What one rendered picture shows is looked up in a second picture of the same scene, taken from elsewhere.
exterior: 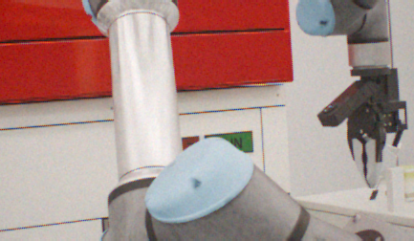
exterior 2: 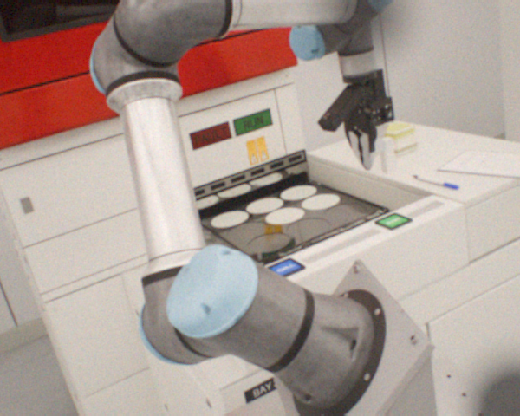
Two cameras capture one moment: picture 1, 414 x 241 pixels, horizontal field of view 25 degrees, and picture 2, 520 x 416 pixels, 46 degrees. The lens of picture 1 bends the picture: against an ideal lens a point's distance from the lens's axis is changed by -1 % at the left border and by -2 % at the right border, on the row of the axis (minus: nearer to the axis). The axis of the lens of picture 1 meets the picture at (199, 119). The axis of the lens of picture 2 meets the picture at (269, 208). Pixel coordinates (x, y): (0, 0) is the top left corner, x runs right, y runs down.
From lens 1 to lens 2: 0.45 m
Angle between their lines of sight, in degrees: 18
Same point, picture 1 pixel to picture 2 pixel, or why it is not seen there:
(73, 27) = not seen: hidden behind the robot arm
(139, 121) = (157, 210)
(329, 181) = (336, 86)
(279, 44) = (282, 36)
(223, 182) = (230, 303)
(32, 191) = (102, 192)
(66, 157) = (125, 159)
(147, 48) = (155, 134)
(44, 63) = (89, 93)
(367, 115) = (360, 115)
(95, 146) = not seen: hidden behind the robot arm
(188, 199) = (201, 323)
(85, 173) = not seen: hidden behind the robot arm
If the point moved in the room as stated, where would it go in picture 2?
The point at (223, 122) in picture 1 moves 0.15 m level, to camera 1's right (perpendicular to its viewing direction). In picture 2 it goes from (246, 107) to (300, 96)
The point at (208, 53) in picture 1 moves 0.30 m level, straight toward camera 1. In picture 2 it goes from (225, 56) to (221, 75)
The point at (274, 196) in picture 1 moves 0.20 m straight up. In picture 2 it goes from (280, 300) to (247, 141)
